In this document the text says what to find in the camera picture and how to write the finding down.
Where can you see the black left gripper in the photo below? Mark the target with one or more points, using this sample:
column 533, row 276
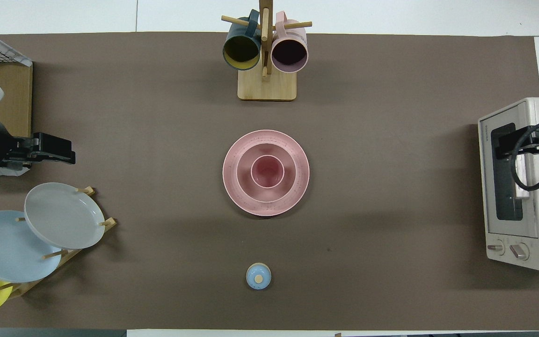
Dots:
column 45, row 147

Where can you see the pink bowl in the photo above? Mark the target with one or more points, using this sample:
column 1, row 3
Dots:
column 244, row 178

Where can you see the pink plastic cup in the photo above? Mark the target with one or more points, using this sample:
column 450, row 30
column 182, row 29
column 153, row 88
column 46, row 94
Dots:
column 267, row 172

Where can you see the grey plate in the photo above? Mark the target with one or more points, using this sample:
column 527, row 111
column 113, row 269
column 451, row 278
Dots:
column 63, row 215

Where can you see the wooden plate rack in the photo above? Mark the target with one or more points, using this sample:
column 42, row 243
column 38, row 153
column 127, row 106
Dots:
column 109, row 223

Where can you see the beige toaster oven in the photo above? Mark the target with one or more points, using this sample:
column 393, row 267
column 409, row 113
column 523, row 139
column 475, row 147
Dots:
column 531, row 234

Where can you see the brown table mat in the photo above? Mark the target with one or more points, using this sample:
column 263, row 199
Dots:
column 157, row 117

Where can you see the light blue plate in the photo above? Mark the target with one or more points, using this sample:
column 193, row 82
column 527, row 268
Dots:
column 3, row 248

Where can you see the marble pattern shelf board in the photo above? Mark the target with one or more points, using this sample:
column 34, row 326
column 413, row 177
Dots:
column 12, row 50

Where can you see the pink speckled plate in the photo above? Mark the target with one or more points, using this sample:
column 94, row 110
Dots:
column 229, row 173

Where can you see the dark teal mug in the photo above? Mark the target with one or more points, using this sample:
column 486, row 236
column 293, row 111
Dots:
column 241, row 51

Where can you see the wooden mug tree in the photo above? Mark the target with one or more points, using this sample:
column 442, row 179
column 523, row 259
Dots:
column 267, row 89

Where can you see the blue lid with wooden knob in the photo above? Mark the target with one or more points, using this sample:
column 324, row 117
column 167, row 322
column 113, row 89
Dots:
column 258, row 276

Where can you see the pale pink mug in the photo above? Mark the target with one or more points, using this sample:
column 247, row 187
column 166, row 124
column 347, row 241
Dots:
column 289, row 54

